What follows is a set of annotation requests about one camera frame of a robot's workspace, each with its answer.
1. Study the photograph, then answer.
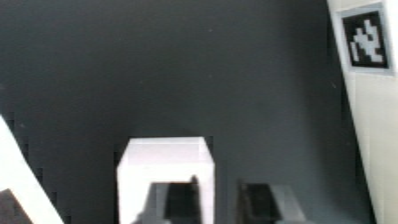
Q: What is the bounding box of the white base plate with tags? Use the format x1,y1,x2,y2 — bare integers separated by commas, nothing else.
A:
327,0,398,224

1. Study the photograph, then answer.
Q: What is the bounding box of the white desk leg with tag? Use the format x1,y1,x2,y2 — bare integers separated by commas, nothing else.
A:
0,116,64,224

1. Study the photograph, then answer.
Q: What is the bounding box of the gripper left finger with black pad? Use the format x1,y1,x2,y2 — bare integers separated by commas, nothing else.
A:
134,177,203,224

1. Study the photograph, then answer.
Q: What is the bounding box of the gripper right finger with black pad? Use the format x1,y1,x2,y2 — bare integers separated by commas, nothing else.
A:
237,181,317,224

